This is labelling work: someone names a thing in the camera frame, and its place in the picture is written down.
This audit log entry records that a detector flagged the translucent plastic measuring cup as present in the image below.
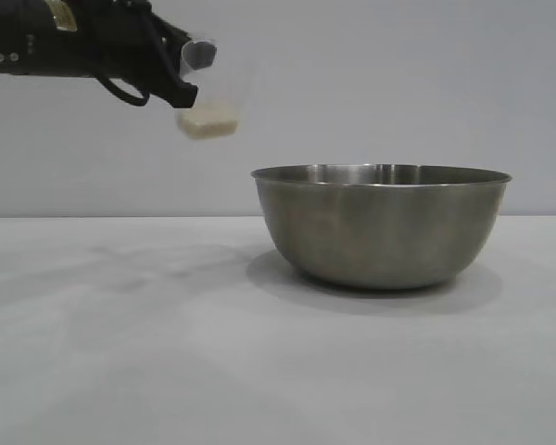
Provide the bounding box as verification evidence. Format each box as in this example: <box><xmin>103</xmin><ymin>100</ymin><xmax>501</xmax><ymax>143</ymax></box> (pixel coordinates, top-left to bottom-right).
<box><xmin>174</xmin><ymin>34</ymin><xmax>257</xmax><ymax>141</ymax></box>

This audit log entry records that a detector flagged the stainless steel mixing bowl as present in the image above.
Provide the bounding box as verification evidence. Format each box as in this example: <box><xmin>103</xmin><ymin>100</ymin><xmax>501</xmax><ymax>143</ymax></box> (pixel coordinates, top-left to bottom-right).
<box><xmin>250</xmin><ymin>162</ymin><xmax>512</xmax><ymax>290</ymax></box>

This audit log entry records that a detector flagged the white uncooked rice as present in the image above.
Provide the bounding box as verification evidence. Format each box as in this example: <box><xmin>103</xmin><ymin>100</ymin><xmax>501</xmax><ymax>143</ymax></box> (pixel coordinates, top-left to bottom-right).
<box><xmin>175</xmin><ymin>102</ymin><xmax>240</xmax><ymax>141</ymax></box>

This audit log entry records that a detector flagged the looped black left gripper cable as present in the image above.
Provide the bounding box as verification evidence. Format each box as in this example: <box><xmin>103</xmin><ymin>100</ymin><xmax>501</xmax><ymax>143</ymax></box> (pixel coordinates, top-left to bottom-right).
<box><xmin>96</xmin><ymin>73</ymin><xmax>150</xmax><ymax>107</ymax></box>

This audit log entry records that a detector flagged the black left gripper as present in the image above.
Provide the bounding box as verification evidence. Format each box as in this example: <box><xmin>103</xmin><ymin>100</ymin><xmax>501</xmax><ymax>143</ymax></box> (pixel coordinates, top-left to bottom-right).
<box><xmin>96</xmin><ymin>0</ymin><xmax>217</xmax><ymax>109</ymax></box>

